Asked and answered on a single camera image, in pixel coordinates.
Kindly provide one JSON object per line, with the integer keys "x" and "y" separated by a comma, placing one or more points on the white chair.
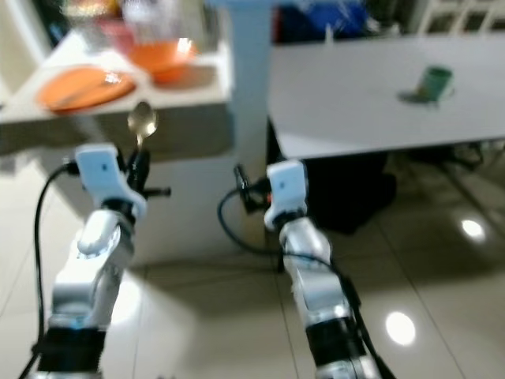
{"x": 458, "y": 12}

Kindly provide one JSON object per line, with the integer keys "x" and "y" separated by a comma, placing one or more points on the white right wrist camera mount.
{"x": 286, "y": 193}

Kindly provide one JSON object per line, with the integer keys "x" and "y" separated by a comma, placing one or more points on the metal spoon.
{"x": 143, "y": 121}

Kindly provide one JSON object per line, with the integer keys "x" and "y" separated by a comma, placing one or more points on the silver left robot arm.
{"x": 91, "y": 276}

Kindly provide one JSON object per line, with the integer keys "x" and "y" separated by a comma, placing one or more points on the white pillar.
{"x": 248, "y": 79}

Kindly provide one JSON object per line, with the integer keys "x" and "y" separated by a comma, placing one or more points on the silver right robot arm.
{"x": 319, "y": 292}

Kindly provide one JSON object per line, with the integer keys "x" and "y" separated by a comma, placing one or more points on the green cup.
{"x": 434, "y": 83}

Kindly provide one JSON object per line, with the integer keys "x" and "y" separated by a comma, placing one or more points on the orange plastic bowl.
{"x": 162, "y": 57}

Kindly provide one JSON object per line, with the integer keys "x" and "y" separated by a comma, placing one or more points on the blue bin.
{"x": 323, "y": 16}

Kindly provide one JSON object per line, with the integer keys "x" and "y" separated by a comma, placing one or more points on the orange round plate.
{"x": 63, "y": 85}

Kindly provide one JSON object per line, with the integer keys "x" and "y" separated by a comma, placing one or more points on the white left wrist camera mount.
{"x": 114, "y": 178}

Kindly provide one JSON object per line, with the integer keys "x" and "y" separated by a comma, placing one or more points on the colourful noodle package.
{"x": 91, "y": 12}

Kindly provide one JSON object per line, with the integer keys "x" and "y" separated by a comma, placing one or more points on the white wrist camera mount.
{"x": 286, "y": 193}
{"x": 114, "y": 178}

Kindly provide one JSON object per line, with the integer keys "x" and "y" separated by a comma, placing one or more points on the white plastic bag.
{"x": 156, "y": 20}

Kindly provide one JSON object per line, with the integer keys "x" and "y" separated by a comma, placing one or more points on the black bag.
{"x": 355, "y": 197}

